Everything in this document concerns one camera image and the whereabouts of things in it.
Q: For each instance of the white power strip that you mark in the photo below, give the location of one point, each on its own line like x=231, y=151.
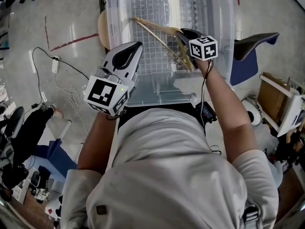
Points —
x=55, y=65

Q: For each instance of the person's black trousers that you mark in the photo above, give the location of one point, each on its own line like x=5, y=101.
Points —
x=133, y=113

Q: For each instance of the white tube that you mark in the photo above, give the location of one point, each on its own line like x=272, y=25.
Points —
x=65, y=129

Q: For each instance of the person's light grey shirt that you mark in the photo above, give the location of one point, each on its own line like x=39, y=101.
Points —
x=166, y=175

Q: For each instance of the grey padded chair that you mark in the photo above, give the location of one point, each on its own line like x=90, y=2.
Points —
x=15, y=120

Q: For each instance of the person's right forearm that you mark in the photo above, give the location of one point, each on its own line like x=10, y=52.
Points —
x=226, y=104

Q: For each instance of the wooden clothes hanger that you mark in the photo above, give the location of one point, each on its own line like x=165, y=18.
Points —
x=171, y=29

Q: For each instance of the black battery pack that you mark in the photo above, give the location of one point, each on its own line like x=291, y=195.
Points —
x=207, y=112

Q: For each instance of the white round appliance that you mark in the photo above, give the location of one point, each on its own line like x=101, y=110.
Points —
x=253, y=114

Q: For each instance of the blue seat chair black back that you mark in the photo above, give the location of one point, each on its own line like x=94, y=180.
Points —
x=245, y=68

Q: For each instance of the clear plastic storage bin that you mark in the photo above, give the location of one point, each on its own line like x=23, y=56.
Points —
x=166, y=92

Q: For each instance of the person's left forearm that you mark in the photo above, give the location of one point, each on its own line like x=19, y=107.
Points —
x=95, y=139

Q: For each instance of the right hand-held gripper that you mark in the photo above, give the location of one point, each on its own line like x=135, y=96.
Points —
x=202, y=48

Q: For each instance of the white framed wooden cabinet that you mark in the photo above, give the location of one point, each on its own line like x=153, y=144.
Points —
x=271, y=96

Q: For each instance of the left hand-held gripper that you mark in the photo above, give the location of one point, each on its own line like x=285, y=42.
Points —
x=102, y=92

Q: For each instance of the blue cabinet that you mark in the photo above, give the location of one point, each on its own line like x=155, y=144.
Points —
x=59, y=161

